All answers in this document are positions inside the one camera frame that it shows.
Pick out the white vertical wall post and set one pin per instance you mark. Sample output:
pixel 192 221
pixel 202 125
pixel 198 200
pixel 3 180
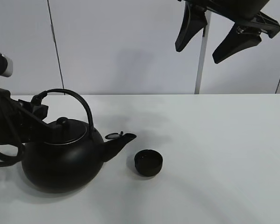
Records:
pixel 202 53

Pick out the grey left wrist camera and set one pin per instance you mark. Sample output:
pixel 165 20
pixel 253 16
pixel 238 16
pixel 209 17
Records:
pixel 6 66

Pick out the small black teacup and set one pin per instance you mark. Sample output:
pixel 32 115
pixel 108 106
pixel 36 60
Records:
pixel 148 162

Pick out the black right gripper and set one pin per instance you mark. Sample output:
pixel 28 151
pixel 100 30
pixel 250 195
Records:
pixel 245 33

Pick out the black round teapot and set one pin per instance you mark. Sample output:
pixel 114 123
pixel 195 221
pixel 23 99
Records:
pixel 73 154

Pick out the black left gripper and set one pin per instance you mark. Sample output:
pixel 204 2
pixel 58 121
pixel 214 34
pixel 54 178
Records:
pixel 22 121

